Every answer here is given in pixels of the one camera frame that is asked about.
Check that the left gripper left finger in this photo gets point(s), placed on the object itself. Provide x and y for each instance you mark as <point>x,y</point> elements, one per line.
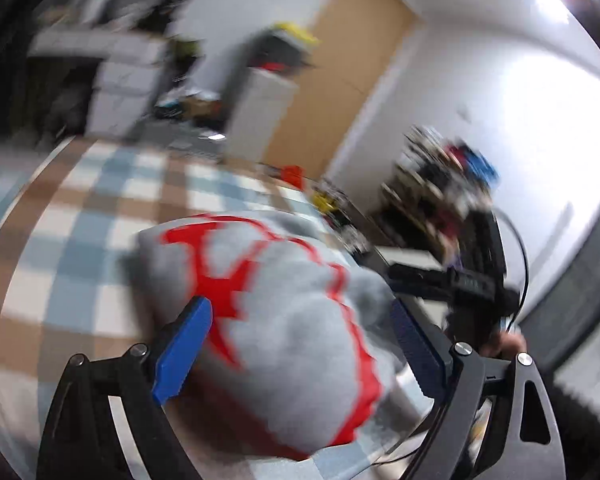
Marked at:
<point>175,348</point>

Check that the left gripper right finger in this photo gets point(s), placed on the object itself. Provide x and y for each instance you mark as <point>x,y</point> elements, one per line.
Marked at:
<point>430,354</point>

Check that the grey hoodie with red print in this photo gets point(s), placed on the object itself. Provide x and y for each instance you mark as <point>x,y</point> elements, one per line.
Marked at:
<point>300,353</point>

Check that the person's right hand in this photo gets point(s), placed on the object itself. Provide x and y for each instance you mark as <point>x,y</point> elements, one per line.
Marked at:
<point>504,345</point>

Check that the plaid bed sheet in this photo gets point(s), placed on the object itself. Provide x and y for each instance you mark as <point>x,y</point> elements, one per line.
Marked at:
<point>66,233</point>

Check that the yellow sneakers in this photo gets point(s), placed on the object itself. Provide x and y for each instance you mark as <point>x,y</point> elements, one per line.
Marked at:
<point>326,202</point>

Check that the orange plastic bag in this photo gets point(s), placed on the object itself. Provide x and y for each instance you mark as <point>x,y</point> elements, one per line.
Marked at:
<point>293,175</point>

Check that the stack of white boxes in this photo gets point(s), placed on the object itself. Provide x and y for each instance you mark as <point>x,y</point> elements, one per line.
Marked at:
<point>129,69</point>

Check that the wooden door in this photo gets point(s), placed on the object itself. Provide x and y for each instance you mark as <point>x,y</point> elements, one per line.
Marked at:
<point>358,39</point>

